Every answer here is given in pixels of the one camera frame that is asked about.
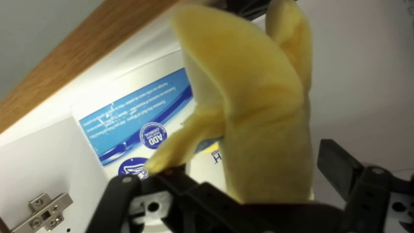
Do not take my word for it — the wooden wall cabinet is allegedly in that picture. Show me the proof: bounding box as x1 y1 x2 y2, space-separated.
0 0 414 233

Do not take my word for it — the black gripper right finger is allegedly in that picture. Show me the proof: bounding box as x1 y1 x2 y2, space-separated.
317 137 414 233

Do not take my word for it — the metal door hinge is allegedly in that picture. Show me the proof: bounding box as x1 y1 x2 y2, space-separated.
11 191 75 233

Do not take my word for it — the yellow banana plush toy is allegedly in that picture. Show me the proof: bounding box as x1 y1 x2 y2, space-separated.
145 0 315 204

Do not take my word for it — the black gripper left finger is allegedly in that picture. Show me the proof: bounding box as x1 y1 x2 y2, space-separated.
86 164 277 233

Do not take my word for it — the white blue wipes tub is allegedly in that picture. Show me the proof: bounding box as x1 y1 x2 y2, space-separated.
70 43 234 182

